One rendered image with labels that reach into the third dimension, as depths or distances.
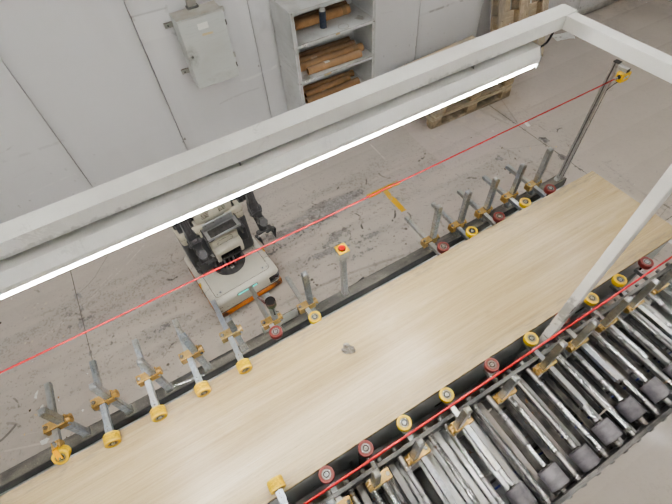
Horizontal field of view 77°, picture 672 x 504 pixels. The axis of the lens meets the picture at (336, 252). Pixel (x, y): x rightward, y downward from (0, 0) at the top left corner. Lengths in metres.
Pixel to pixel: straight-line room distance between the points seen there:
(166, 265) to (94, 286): 0.67
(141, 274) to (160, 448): 2.17
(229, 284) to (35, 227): 2.51
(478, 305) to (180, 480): 1.90
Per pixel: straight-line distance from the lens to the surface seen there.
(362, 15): 4.78
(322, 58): 4.70
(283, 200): 4.53
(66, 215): 1.28
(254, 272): 3.67
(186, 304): 4.03
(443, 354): 2.57
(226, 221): 3.04
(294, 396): 2.47
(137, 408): 2.96
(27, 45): 4.29
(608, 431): 2.76
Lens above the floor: 3.23
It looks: 53 degrees down
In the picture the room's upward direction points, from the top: 5 degrees counter-clockwise
